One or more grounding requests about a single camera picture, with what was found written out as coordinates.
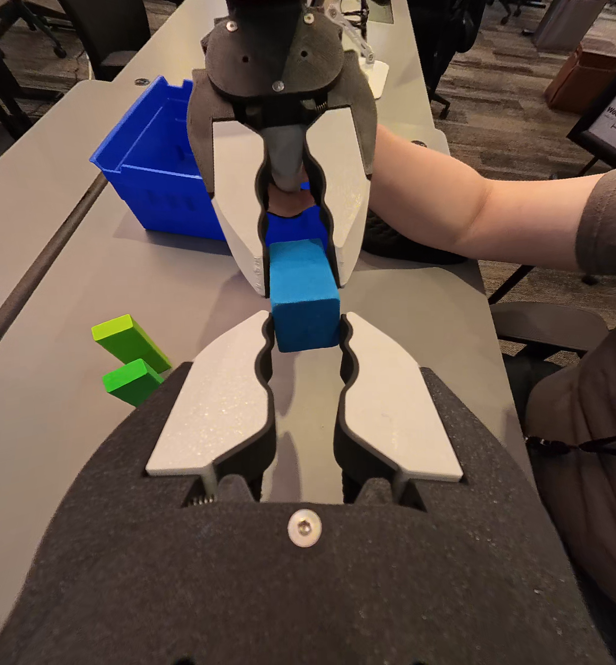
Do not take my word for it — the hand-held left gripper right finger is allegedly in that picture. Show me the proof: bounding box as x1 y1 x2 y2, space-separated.
334 312 465 494

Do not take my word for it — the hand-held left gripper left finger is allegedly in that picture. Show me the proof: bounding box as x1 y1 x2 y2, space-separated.
145 311 278 494

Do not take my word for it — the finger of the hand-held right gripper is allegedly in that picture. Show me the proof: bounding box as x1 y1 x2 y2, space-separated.
304 106 370 289
212 119 270 298

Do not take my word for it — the green wooden block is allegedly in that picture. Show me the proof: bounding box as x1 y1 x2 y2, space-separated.
102 358 165 407
91 314 173 374

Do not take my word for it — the blue plastic bin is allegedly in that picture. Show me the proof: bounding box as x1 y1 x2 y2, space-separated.
90 75 331 245

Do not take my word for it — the blue arch block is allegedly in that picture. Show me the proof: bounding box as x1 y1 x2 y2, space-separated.
269 239 341 354

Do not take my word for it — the person's right forearm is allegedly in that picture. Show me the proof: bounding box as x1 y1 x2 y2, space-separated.
368 125 606 272

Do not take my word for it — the person's right hand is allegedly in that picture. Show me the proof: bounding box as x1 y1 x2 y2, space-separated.
265 182 319 219

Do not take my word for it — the white desk stand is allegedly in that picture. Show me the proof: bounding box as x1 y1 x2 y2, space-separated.
328 0 391 100

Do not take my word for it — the black office chair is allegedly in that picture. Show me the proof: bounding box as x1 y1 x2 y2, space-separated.
61 0 152 82
408 0 489 121
0 0 69 59

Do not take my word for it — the person's torso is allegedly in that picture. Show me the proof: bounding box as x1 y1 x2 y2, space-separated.
523 165 616 624

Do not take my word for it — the brown box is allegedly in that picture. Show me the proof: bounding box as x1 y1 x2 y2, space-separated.
544 44 616 116

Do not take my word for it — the black framed tag sign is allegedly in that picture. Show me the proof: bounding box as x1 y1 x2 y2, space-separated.
568 49 616 169

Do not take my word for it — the grey trash bin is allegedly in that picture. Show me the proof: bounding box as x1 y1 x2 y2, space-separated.
533 0 608 51

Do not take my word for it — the black lanyard strap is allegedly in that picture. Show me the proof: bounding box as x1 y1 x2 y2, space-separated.
523 425 616 462

